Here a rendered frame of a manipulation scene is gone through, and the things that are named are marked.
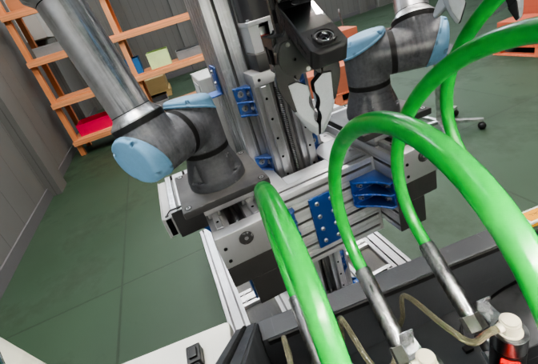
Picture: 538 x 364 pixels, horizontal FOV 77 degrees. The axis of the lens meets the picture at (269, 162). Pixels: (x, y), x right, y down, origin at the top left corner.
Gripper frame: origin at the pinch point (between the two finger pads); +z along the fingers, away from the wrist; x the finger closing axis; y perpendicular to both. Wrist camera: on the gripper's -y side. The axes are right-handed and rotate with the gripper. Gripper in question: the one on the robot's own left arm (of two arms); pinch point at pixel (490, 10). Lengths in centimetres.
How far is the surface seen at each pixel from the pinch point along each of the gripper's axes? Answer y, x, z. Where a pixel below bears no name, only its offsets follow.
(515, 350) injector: -4.8, 10.3, 38.2
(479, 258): 24.2, -5.6, 31.2
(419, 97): -10.2, 16.8, 17.1
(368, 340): 31, 14, 44
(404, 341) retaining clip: -2.2, 18.5, 37.5
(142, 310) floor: 180, 108, 51
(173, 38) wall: 770, 271, -596
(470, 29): -9.7, 10.5, 10.1
